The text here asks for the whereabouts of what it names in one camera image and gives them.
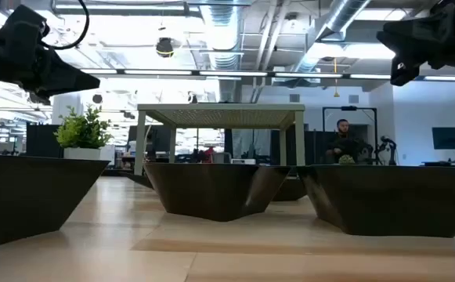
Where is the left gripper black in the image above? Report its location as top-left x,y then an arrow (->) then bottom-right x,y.
0,19 -> 101,106

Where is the black glossy wavy plate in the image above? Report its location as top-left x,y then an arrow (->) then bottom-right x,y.
143,161 -> 291,222
270,175 -> 309,203
296,164 -> 455,238
0,154 -> 111,251

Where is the white round column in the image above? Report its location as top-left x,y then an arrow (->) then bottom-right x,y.
52,92 -> 84,126

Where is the green plant in white pot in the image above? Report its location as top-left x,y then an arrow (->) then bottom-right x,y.
53,103 -> 114,161

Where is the black room partition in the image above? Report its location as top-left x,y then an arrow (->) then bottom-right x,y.
26,124 -> 64,158

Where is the yellow hanging pendant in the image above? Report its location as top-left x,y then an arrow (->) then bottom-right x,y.
331,57 -> 341,99

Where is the person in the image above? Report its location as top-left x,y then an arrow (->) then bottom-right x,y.
326,118 -> 374,165

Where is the black office desk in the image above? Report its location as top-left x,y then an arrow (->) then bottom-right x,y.
422,159 -> 455,168

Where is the black round ceiling fixture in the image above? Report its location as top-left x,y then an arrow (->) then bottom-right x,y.
155,37 -> 175,59

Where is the pale green perforated metal shelf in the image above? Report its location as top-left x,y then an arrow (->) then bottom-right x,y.
133,103 -> 306,176

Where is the long linear ceiling light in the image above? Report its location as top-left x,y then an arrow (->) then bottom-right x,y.
80,68 -> 455,82

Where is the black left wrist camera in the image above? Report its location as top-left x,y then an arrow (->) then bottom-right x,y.
3,4 -> 52,50

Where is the black left camera cable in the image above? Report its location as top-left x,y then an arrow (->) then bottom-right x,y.
41,0 -> 91,51

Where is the black metal frame stand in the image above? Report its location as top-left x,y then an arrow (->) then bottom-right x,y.
322,105 -> 379,165

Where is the black wall monitor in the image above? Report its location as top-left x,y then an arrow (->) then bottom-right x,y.
432,126 -> 455,150

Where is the black aluminium table frame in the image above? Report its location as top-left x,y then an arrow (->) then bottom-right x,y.
100,168 -> 135,177

